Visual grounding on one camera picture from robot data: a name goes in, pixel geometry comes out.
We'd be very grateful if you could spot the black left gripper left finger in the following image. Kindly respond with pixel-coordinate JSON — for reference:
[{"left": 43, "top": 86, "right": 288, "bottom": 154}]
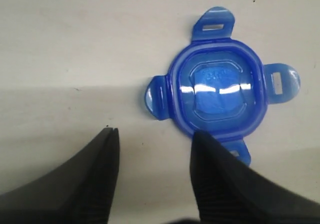
[{"left": 0, "top": 127, "right": 120, "bottom": 224}]

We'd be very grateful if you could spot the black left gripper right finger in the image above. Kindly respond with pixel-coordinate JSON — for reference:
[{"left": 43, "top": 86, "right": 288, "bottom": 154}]
[{"left": 190, "top": 130, "right": 320, "bottom": 224}]

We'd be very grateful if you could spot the blue plastic lid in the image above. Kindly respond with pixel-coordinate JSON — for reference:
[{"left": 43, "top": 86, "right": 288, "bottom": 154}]
[{"left": 144, "top": 6, "right": 301, "bottom": 165}]

